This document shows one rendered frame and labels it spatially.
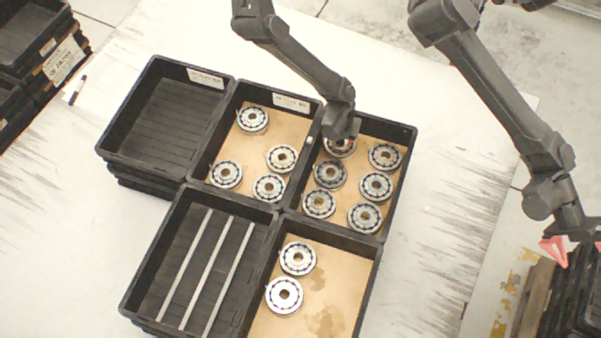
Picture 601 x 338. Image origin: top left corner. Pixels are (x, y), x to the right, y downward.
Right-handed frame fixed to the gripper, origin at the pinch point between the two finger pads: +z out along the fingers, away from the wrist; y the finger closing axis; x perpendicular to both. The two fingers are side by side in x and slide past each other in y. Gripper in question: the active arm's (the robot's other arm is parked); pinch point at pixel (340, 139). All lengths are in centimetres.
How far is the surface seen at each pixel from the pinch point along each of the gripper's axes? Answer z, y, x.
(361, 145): 5.4, 6.7, 3.0
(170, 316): 5, -34, -63
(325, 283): 4.9, 5.4, -43.7
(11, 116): 52, -143, 9
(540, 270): 73, 89, 3
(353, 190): 5.2, 7.4, -13.6
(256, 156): 5.9, -24.9, -9.1
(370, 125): -0.5, 8.1, 7.2
